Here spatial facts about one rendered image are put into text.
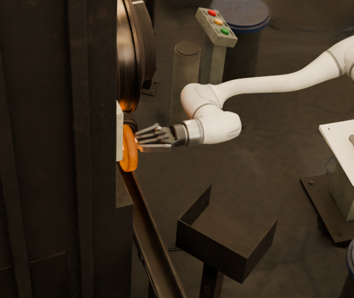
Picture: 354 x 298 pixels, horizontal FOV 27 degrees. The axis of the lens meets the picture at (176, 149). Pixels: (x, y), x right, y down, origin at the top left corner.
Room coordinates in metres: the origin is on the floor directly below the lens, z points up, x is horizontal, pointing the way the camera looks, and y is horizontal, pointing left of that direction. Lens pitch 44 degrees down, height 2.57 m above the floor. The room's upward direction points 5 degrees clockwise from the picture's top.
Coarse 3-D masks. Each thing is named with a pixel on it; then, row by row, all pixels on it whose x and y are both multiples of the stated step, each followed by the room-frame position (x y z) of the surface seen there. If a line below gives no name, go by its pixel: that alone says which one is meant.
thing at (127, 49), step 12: (120, 0) 1.88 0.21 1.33; (120, 12) 1.84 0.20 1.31; (120, 24) 1.81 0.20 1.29; (132, 24) 1.82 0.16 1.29; (120, 36) 1.79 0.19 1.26; (132, 36) 1.80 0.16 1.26; (120, 48) 1.77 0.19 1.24; (132, 48) 1.78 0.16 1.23; (120, 60) 1.75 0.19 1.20; (132, 60) 1.76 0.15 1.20; (120, 72) 1.74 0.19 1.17; (132, 72) 1.75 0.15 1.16; (132, 84) 1.75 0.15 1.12; (132, 96) 1.75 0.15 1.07; (132, 108) 1.78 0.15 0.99
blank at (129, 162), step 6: (126, 126) 1.79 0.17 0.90; (126, 132) 1.76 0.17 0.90; (132, 132) 1.76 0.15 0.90; (126, 138) 1.74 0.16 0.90; (132, 138) 1.74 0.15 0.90; (126, 144) 1.72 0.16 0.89; (132, 144) 1.72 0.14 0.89; (126, 150) 1.71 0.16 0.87; (132, 150) 1.71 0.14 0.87; (126, 156) 1.71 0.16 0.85; (132, 156) 1.70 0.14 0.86; (120, 162) 1.76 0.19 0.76; (126, 162) 1.70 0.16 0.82; (132, 162) 1.69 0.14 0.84; (126, 168) 1.70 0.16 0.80; (132, 168) 1.70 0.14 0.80
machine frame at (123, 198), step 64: (0, 0) 1.35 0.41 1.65; (64, 0) 1.40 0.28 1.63; (0, 64) 1.32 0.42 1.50; (64, 64) 1.41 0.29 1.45; (0, 128) 1.31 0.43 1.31; (64, 128) 1.40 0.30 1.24; (0, 192) 1.33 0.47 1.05; (64, 192) 1.40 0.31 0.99; (128, 192) 1.53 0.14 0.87; (0, 256) 1.31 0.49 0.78; (64, 256) 1.38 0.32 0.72; (128, 256) 1.48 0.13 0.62
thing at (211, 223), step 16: (208, 192) 1.72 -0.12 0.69; (192, 208) 1.63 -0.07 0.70; (208, 208) 1.72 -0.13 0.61; (192, 224) 1.64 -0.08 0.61; (208, 224) 1.65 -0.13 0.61; (224, 224) 1.66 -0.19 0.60; (272, 224) 1.58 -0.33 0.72; (176, 240) 1.56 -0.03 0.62; (192, 240) 1.53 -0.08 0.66; (208, 240) 1.50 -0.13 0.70; (224, 240) 1.59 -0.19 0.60; (240, 240) 1.60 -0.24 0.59; (256, 240) 1.61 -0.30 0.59; (272, 240) 1.60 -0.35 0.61; (208, 256) 1.50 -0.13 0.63; (224, 256) 1.47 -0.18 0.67; (240, 256) 1.44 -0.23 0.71; (256, 256) 1.50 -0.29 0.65; (208, 272) 1.57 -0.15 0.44; (224, 272) 1.46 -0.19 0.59; (240, 272) 1.44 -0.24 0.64; (208, 288) 1.57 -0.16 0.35
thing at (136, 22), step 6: (132, 6) 1.93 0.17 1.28; (132, 12) 1.88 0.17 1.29; (132, 18) 1.86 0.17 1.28; (138, 24) 1.88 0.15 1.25; (138, 30) 1.86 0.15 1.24; (138, 36) 1.83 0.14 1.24; (138, 42) 1.82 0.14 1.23; (138, 48) 1.80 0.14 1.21; (144, 54) 1.83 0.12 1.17; (144, 60) 1.83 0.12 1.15; (144, 66) 1.82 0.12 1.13; (144, 72) 1.82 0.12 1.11
